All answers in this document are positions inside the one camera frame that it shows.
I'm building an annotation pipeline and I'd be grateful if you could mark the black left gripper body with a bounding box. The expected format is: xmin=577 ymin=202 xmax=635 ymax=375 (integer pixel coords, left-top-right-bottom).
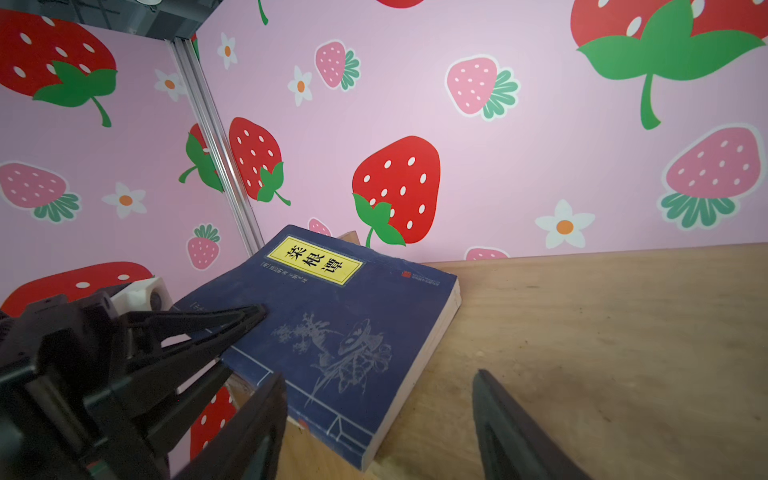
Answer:
xmin=1 ymin=293 xmax=170 ymax=479

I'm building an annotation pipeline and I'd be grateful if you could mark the left aluminium corner post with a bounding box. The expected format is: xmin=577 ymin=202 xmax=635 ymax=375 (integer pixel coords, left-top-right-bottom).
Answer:
xmin=167 ymin=37 xmax=265 ymax=256

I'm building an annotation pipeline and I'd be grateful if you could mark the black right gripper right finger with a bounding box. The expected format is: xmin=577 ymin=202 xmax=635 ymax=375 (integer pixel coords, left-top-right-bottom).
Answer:
xmin=472 ymin=369 xmax=590 ymax=480

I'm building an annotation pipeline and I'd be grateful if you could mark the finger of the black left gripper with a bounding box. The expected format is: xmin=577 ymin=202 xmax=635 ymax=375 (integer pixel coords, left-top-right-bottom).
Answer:
xmin=121 ymin=304 xmax=268 ymax=384
xmin=145 ymin=362 xmax=233 ymax=456

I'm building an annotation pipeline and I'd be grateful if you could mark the navy book yellow label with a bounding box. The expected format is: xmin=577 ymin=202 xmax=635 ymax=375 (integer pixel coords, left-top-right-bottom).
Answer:
xmin=175 ymin=225 xmax=461 ymax=471

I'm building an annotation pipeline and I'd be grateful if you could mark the wooden two-tier shelf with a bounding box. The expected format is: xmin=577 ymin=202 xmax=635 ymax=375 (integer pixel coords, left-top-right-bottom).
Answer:
xmin=227 ymin=230 xmax=768 ymax=480

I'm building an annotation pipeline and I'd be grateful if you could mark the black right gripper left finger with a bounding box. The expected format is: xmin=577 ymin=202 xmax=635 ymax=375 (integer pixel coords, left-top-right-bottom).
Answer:
xmin=176 ymin=374 xmax=287 ymax=479

